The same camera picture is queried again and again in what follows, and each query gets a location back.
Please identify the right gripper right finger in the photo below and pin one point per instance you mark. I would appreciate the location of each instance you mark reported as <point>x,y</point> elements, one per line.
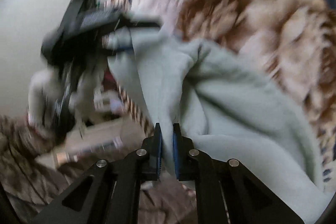
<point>226,191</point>

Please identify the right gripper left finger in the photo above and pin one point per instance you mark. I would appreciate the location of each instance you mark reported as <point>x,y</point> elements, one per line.
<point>108,192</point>

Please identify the light mint fleece pants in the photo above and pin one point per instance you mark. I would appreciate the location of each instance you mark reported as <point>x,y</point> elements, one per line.
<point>226,108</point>

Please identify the gloved left hand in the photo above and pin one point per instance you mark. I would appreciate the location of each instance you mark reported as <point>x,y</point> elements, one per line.
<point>58,100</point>

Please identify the floral fleece blanket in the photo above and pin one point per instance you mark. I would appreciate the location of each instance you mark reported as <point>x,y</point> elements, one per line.
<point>292,41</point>

